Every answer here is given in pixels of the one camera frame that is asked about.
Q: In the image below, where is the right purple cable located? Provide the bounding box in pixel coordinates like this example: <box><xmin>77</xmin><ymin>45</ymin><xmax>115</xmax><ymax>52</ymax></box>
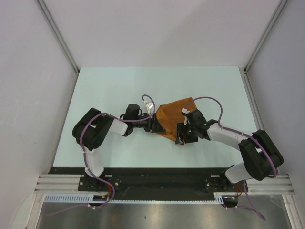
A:
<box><xmin>183</xmin><ymin>96</ymin><xmax>279</xmax><ymax>220</ymax></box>

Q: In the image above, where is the aluminium corner post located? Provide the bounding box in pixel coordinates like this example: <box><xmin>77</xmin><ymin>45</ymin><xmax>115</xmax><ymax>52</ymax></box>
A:
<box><xmin>243</xmin><ymin>0</ymin><xmax>289</xmax><ymax>72</ymax></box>
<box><xmin>35</xmin><ymin>0</ymin><xmax>80</xmax><ymax>75</ymax></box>

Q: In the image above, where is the purple cable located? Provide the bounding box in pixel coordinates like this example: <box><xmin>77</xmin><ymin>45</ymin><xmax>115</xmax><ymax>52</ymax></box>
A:
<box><xmin>46</xmin><ymin>94</ymin><xmax>155</xmax><ymax>217</ymax></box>
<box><xmin>183</xmin><ymin>96</ymin><xmax>279</xmax><ymax>220</ymax></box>

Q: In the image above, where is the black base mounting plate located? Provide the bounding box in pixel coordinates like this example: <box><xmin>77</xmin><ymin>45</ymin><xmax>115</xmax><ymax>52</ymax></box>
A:
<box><xmin>49</xmin><ymin>167</ymin><xmax>248</xmax><ymax>200</ymax></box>

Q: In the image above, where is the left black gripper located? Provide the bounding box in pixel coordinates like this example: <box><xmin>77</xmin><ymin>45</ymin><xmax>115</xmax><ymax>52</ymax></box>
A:
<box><xmin>132</xmin><ymin>113</ymin><xmax>165</xmax><ymax>133</ymax></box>

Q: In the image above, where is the aluminium frame rail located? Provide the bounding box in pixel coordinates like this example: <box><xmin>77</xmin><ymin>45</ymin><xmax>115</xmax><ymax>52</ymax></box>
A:
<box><xmin>34</xmin><ymin>175</ymin><xmax>295</xmax><ymax>195</ymax></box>

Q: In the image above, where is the white slotted cable duct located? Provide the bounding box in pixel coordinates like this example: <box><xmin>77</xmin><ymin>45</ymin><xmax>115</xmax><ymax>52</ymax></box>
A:
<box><xmin>44</xmin><ymin>193</ymin><xmax>237</xmax><ymax>205</ymax></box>

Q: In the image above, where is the orange satin napkin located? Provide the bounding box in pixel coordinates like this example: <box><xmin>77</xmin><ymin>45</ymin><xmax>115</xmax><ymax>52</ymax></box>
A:
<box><xmin>156</xmin><ymin>97</ymin><xmax>197</xmax><ymax>142</ymax></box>

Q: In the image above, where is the right aluminium corner post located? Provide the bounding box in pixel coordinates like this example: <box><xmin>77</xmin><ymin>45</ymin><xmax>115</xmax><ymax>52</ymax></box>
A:
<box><xmin>243</xmin><ymin>0</ymin><xmax>289</xmax><ymax>72</ymax></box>

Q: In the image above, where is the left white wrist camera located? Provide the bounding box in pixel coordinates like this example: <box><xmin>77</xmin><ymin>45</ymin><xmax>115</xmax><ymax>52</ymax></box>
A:
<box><xmin>143</xmin><ymin>100</ymin><xmax>154</xmax><ymax>115</ymax></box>

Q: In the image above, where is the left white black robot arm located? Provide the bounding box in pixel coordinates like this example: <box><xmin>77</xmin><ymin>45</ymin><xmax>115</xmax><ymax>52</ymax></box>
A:
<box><xmin>72</xmin><ymin>104</ymin><xmax>165</xmax><ymax>191</ymax></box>

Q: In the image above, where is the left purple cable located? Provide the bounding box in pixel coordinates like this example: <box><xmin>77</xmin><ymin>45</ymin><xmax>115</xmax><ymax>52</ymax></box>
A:
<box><xmin>46</xmin><ymin>94</ymin><xmax>155</xmax><ymax>217</ymax></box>

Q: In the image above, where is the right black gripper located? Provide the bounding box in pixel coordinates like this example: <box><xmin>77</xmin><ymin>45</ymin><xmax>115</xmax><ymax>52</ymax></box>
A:
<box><xmin>175</xmin><ymin>122</ymin><xmax>198</xmax><ymax>144</ymax></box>

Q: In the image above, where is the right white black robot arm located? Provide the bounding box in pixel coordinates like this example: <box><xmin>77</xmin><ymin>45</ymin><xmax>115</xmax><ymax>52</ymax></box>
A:
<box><xmin>176</xmin><ymin>108</ymin><xmax>284</xmax><ymax>191</ymax></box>

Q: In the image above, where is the left aluminium corner post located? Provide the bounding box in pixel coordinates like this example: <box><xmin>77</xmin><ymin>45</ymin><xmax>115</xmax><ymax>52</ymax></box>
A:
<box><xmin>35</xmin><ymin>0</ymin><xmax>80</xmax><ymax>75</ymax></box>

